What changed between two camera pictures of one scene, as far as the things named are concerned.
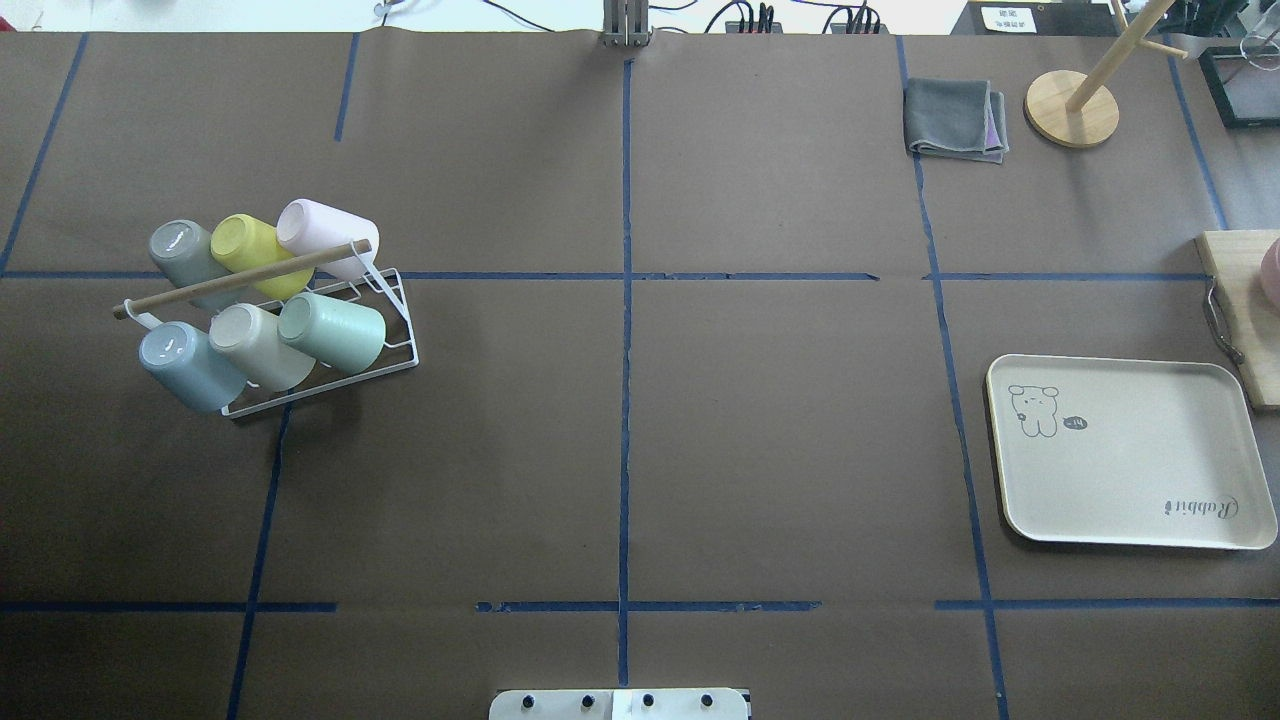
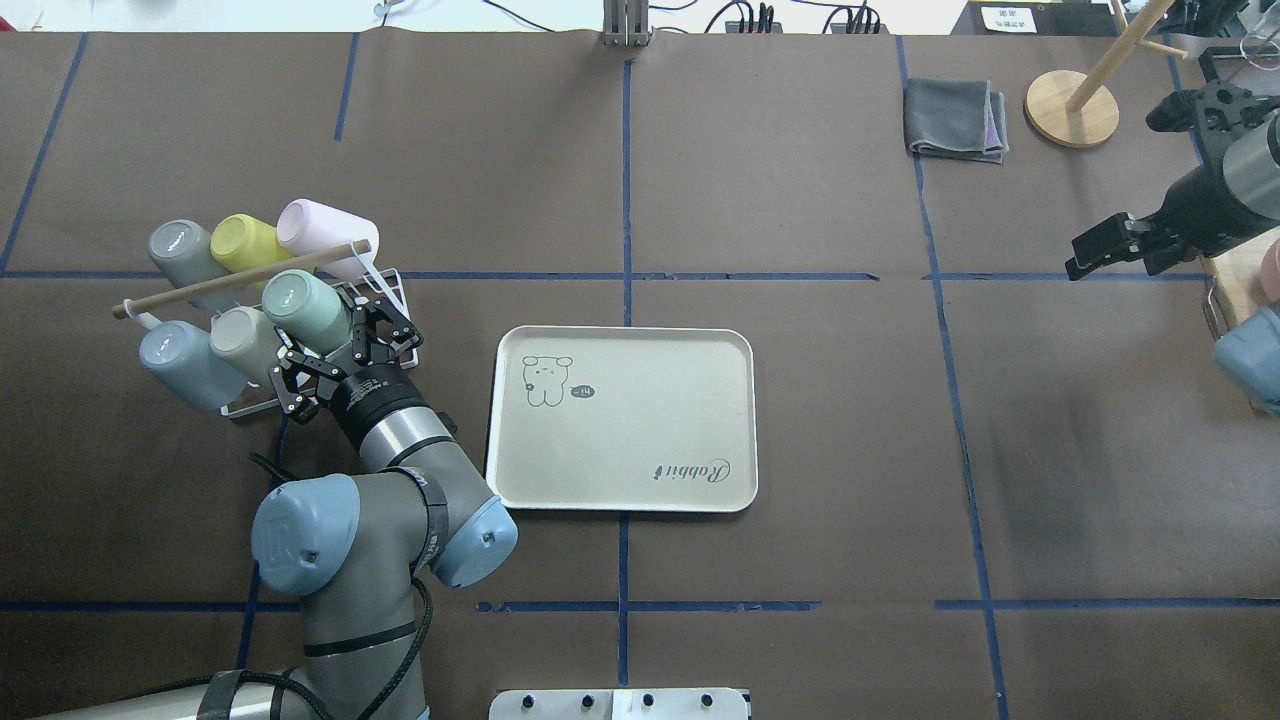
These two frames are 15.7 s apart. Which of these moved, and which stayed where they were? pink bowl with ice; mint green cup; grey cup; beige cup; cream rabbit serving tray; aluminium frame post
Moved: mint green cup; cream rabbit serving tray
Stayed: pink bowl with ice; grey cup; beige cup; aluminium frame post
